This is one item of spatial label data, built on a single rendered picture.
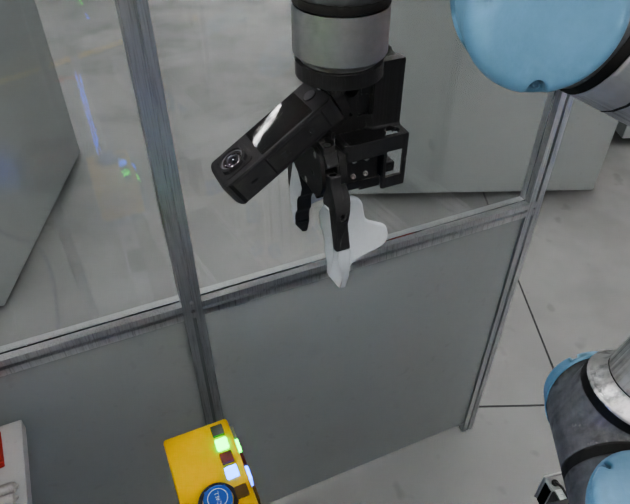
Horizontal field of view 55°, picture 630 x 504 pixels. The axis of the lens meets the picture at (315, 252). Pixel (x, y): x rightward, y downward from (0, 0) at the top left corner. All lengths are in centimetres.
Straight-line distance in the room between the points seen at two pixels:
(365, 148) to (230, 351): 94
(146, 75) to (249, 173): 50
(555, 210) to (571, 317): 75
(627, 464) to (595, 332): 198
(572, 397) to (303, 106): 51
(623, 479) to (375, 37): 53
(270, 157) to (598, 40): 26
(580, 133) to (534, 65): 290
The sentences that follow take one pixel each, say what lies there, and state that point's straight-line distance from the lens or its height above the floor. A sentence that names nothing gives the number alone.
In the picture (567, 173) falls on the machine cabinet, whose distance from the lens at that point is 332.
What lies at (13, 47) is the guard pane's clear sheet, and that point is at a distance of 94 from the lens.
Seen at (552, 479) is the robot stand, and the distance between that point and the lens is 112.
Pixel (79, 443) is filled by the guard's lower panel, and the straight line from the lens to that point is 150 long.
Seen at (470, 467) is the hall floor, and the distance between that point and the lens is 221.
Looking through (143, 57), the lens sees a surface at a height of 151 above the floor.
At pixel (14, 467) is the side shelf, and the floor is 86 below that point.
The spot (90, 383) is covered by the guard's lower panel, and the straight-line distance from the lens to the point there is 135.
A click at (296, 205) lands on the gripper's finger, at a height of 152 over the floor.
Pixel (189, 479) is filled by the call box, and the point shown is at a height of 107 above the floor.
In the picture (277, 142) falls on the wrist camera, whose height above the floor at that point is 163.
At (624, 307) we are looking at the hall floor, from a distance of 290.
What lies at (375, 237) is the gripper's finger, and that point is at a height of 152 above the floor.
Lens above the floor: 188
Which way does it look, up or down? 42 degrees down
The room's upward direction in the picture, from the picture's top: straight up
